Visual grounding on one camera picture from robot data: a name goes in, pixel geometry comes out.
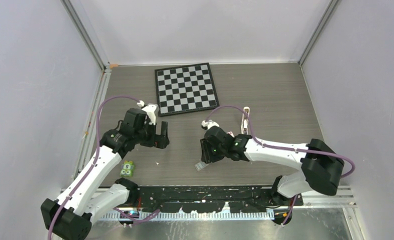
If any green toy block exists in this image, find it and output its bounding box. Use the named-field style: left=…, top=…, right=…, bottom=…
left=119, top=160, right=135, bottom=178

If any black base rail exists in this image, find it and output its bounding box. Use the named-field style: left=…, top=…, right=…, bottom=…
left=120, top=185, right=291, bottom=214

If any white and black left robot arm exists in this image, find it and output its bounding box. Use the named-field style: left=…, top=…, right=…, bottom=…
left=40, top=104, right=170, bottom=240

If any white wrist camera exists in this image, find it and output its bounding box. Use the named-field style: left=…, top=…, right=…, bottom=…
left=201, top=119, right=219, bottom=131
left=136, top=100, right=159, bottom=126

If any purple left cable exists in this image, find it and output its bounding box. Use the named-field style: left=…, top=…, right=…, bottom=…
left=47, top=95, right=145, bottom=240

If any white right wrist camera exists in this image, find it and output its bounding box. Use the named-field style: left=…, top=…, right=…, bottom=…
left=201, top=119, right=219, bottom=131

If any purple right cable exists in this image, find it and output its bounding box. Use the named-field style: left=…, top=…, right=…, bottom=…
left=205, top=105, right=356, bottom=180

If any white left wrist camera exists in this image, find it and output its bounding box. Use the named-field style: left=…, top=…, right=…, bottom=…
left=136, top=100, right=159, bottom=126

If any black and white chessboard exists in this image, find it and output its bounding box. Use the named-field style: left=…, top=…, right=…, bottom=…
left=154, top=62, right=220, bottom=117

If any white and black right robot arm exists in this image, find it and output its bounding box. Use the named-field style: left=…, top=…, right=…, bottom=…
left=200, top=126, right=344, bottom=205

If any purple cable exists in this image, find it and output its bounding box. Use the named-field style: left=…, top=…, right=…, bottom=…
left=205, top=105, right=356, bottom=180
left=47, top=95, right=145, bottom=240

